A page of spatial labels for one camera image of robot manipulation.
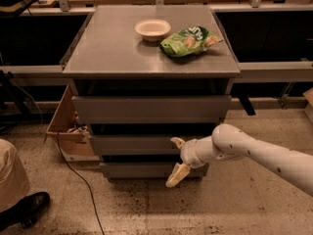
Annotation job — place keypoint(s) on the grey metal rail frame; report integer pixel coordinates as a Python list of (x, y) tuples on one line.
[(277, 70)]

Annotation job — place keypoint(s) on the grey top drawer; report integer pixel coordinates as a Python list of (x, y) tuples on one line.
[(151, 109)]

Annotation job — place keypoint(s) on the beige trouser leg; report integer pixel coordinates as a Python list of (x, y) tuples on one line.
[(14, 182)]

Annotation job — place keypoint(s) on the wooden box on floor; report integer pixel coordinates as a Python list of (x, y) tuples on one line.
[(72, 140)]

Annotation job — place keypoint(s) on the black leather shoe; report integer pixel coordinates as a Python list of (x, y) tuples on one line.
[(25, 211)]

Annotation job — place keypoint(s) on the green chip bag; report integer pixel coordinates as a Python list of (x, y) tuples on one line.
[(188, 41)]

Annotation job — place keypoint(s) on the grey drawer cabinet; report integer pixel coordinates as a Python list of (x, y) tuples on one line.
[(109, 87)]

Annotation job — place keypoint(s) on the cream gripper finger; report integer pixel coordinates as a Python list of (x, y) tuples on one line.
[(179, 142), (179, 172)]

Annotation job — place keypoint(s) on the white bowl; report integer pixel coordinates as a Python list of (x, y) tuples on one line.
[(152, 30)]

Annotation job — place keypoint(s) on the grey bottom drawer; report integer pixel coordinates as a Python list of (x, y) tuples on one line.
[(136, 170)]

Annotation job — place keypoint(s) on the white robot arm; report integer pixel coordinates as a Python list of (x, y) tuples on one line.
[(228, 142)]

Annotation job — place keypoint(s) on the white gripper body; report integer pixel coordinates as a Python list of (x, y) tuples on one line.
[(189, 153)]

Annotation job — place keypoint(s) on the grey drawer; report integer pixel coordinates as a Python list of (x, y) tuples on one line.
[(136, 170), (117, 145), (151, 109)]

